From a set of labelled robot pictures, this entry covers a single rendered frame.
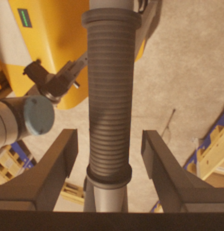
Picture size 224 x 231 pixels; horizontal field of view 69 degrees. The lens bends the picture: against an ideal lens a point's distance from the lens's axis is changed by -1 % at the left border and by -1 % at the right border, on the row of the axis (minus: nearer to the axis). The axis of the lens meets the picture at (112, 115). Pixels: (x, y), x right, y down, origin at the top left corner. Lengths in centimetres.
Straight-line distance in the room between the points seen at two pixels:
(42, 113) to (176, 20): 126
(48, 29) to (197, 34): 112
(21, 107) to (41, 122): 5
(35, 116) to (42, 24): 41
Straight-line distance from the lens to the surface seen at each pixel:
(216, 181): 191
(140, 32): 61
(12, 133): 36
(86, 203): 19
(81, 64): 45
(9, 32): 80
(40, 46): 74
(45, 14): 69
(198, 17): 147
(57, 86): 44
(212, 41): 154
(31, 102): 36
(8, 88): 102
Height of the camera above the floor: 141
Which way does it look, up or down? 42 degrees down
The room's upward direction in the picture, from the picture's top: 158 degrees counter-clockwise
